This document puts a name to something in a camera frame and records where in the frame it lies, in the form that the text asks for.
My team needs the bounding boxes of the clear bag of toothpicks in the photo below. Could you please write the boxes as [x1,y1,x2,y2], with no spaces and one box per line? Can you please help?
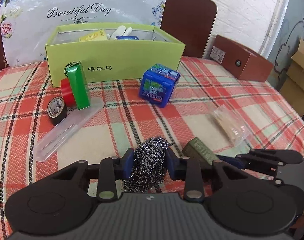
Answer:
[210,105,250,146]

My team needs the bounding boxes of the olive green small box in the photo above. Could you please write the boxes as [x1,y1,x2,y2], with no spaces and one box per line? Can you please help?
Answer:
[182,137,219,169]

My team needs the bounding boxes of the steel wool scrubber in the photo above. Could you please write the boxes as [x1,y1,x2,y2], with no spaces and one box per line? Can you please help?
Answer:
[122,136,171,193]

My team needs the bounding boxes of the clear plastic tube case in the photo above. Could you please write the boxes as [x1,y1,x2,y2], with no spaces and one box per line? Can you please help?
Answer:
[33,98,103,162]

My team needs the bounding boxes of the black tape roll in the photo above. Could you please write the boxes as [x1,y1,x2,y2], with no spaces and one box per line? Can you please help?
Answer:
[47,96,67,126]

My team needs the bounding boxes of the red tape roll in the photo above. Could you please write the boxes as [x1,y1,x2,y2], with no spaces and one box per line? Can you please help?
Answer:
[61,78,76,107]

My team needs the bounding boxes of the blue mint gum box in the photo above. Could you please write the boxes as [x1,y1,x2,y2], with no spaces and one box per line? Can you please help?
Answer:
[139,63,181,108]

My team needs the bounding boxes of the green narrow carton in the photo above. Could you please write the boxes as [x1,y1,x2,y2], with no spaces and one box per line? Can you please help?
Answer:
[65,62,91,109]

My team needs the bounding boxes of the yellow white medicine box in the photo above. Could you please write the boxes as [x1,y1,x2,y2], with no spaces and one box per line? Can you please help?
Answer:
[78,29,108,42]

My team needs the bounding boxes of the cardboard boxes on floor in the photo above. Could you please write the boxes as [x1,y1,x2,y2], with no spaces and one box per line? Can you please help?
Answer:
[279,39,304,116]

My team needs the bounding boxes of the brown cardboard shoe box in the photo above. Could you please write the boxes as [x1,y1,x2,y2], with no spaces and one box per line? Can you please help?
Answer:
[209,35,273,82]

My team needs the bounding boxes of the lime green cardboard box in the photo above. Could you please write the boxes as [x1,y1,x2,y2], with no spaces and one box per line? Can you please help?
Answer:
[45,22,185,87]

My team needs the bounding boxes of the white rubber glove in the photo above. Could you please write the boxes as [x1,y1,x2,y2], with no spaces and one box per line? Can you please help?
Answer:
[110,25,133,40]

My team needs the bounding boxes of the floral Beautiful Day pillow bag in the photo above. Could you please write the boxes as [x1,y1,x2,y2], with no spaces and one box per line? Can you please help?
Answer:
[0,0,166,67]

